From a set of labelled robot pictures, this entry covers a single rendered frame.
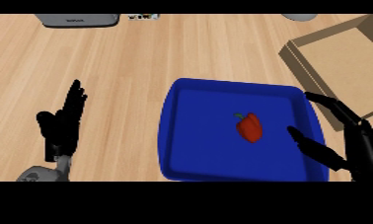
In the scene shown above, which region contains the grey flat appliance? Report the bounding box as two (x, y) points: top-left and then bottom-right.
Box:
(34, 14), (121, 29)

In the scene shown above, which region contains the small multicoloured object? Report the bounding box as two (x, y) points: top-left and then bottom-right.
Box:
(127, 14), (162, 21)

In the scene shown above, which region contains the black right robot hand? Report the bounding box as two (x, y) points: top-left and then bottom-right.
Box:
(286, 91), (373, 183)

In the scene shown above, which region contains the open cardboard box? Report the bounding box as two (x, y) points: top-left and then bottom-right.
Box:
(277, 14), (373, 132)

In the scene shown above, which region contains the pale grey round object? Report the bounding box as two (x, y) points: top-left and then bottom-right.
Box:
(281, 14), (320, 23)

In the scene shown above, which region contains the red bell pepper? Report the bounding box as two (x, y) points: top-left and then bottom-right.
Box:
(233, 112), (265, 144)

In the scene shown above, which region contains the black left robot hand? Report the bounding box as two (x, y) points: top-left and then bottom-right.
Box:
(35, 79), (88, 163)

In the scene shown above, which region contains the blue plastic tray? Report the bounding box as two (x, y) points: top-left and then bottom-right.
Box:
(156, 77), (330, 183)

